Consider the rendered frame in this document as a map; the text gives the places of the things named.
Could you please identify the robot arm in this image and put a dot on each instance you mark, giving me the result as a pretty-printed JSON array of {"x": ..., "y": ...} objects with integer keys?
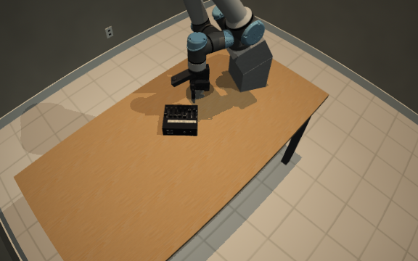
[{"x": 230, "y": 15}]

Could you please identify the black lighting desk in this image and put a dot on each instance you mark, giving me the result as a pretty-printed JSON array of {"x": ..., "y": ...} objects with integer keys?
[{"x": 184, "y": 123}]

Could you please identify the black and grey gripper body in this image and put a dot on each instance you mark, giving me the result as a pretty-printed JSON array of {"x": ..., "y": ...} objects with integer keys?
[{"x": 201, "y": 80}]

